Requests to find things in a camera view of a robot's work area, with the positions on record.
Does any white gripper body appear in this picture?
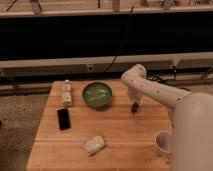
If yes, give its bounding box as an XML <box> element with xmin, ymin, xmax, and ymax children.
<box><xmin>127</xmin><ymin>86</ymin><xmax>144</xmax><ymax>103</ymax></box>

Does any red dried pepper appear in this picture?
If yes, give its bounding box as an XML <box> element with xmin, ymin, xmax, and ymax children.
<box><xmin>131</xmin><ymin>103</ymin><xmax>139</xmax><ymax>114</ymax></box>

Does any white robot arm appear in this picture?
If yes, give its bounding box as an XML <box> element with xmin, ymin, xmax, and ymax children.
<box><xmin>121</xmin><ymin>64</ymin><xmax>213</xmax><ymax>171</ymax></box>

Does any green bowl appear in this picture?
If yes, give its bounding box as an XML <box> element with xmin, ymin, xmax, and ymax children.
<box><xmin>82</xmin><ymin>82</ymin><xmax>112</xmax><ymax>108</ymax></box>

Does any white cup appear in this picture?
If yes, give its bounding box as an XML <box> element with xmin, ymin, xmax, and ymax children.
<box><xmin>153</xmin><ymin>130</ymin><xmax>172</xmax><ymax>157</ymax></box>

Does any white wrapped packet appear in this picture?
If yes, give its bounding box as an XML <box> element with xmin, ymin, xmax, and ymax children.
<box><xmin>84</xmin><ymin>134</ymin><xmax>106</xmax><ymax>156</ymax></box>

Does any clear plastic bottle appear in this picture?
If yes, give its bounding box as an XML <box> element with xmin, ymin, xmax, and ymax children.
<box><xmin>61</xmin><ymin>80</ymin><xmax>72</xmax><ymax>107</ymax></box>

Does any black smartphone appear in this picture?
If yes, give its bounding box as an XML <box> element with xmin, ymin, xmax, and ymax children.
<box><xmin>57</xmin><ymin>108</ymin><xmax>70</xmax><ymax>130</ymax></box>

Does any black hanging cable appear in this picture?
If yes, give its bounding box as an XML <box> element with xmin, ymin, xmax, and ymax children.
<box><xmin>101</xmin><ymin>4</ymin><xmax>136</xmax><ymax>74</ymax></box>

